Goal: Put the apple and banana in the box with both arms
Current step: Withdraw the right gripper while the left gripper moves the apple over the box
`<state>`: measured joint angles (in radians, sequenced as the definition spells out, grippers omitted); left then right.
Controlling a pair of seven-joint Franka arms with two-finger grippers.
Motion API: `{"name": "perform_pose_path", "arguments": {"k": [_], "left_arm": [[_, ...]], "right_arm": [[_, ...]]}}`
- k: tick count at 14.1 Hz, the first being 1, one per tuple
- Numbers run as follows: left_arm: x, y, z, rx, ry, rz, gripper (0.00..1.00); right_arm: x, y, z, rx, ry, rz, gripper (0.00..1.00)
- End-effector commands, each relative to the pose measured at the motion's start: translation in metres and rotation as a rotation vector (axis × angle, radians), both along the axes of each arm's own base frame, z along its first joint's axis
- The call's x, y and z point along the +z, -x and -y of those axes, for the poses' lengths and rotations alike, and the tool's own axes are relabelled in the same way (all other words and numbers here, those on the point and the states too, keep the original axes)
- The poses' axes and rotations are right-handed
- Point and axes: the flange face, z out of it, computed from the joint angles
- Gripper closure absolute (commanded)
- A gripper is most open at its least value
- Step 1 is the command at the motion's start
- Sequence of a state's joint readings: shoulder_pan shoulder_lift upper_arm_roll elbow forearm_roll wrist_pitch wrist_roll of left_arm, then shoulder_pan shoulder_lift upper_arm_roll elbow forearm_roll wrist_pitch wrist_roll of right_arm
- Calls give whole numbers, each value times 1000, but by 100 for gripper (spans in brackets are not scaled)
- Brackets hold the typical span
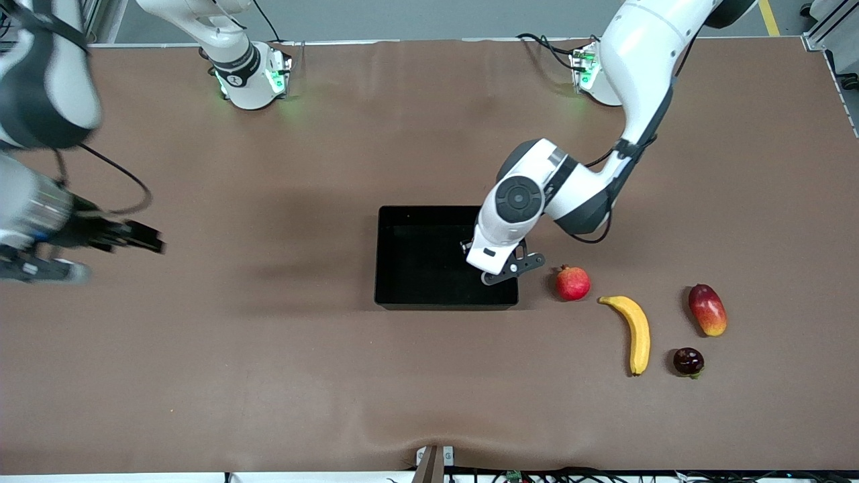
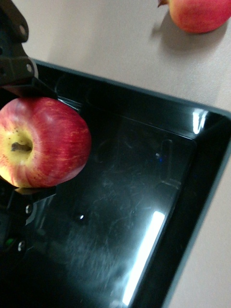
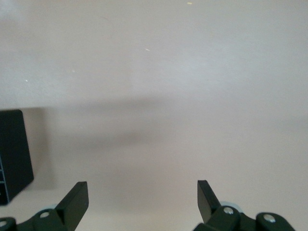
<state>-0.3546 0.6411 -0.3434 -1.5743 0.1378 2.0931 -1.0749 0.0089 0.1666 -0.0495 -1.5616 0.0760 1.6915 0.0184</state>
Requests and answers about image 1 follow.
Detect black plastic box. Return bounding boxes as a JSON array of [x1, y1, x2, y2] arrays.
[[374, 205, 519, 311]]

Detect yellow banana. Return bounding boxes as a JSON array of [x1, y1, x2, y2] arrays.
[[598, 295, 651, 377]]

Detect brown table cover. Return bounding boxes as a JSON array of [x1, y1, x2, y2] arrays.
[[0, 37, 859, 474]]

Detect red pomegranate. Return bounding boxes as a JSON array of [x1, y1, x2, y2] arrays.
[[555, 264, 592, 302]]

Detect dark purple round fruit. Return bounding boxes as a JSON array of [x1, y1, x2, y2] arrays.
[[673, 347, 705, 379]]

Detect red yellow mango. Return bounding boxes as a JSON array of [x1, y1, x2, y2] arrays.
[[688, 284, 728, 337]]

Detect aluminium frame profile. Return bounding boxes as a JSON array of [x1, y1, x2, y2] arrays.
[[802, 0, 859, 53], [81, 0, 129, 46]]

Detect black arm base cable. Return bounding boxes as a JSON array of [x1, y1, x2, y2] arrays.
[[515, 30, 605, 72], [251, 0, 285, 45]]

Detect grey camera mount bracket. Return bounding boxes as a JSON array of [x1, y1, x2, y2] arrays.
[[414, 445, 456, 483]]

